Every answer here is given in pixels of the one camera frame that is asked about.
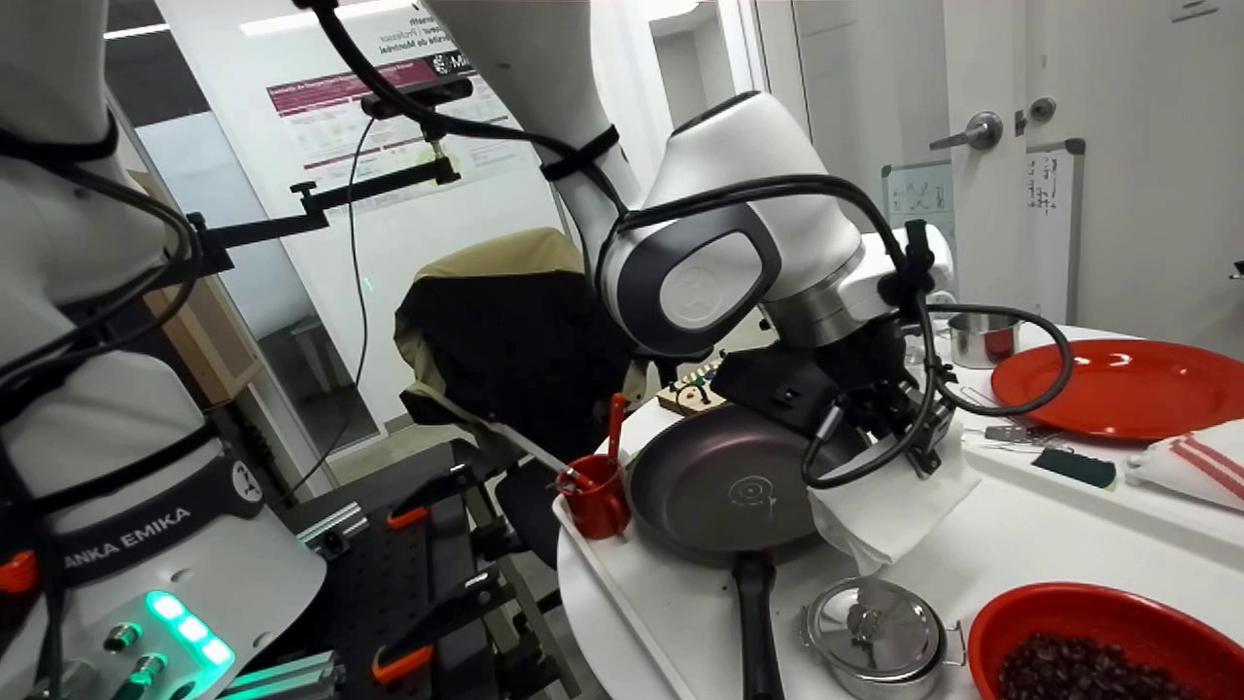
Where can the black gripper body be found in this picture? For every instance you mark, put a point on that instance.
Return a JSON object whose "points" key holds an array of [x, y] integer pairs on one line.
{"points": [[795, 385]]}

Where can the white towel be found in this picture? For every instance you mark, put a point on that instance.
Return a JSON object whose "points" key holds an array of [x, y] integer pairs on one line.
{"points": [[892, 509]]}

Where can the black frying pan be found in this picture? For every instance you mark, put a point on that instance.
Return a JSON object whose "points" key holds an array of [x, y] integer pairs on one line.
{"points": [[729, 486]]}

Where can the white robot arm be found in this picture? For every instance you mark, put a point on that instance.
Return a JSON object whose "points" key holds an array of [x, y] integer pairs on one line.
{"points": [[739, 216]]}

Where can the small steel pot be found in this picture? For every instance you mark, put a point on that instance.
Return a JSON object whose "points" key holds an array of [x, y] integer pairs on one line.
{"points": [[987, 339]]}

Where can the wooden toy board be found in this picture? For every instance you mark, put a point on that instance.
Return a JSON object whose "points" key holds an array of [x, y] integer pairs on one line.
{"points": [[695, 390]]}

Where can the dark green sponge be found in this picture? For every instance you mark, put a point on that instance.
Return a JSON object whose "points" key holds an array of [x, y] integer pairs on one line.
{"points": [[1080, 468]]}

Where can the small whiteboard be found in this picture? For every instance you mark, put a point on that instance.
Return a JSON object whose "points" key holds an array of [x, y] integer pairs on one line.
{"points": [[918, 191]]}

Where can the round steel lid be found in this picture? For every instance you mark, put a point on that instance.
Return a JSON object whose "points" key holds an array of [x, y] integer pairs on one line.
{"points": [[877, 639]]}

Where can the large red plate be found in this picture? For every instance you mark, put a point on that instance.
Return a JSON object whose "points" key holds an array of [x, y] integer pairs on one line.
{"points": [[1141, 390]]}

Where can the small red cup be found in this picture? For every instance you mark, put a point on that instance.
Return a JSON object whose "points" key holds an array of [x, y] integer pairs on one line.
{"points": [[598, 495]]}

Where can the red bowl with beans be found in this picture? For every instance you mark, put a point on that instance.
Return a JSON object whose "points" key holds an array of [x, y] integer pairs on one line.
{"points": [[1099, 644]]}

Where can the red striped white cloth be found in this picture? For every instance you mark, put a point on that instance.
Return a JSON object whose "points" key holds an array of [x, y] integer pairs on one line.
{"points": [[1198, 462]]}

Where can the black office chair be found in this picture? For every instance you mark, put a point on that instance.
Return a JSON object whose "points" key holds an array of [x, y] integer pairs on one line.
{"points": [[511, 335]]}

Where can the silver door handle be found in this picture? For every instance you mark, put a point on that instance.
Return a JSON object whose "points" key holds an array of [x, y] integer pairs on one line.
{"points": [[981, 133]]}

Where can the black camera on mount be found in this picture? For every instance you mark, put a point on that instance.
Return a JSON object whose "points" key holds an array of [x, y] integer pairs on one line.
{"points": [[424, 93]]}

